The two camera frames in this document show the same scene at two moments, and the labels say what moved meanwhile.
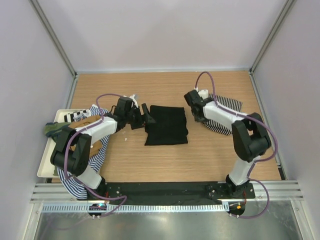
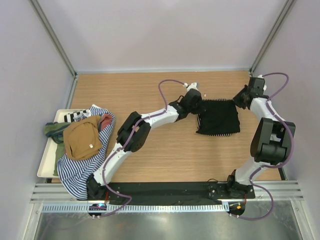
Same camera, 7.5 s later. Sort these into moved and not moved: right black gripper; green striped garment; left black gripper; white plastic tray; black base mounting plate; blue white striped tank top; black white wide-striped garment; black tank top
Moved: black tank top; left black gripper; right black gripper
Not moved: black base mounting plate; white plastic tray; green striped garment; blue white striped tank top; black white wide-striped garment
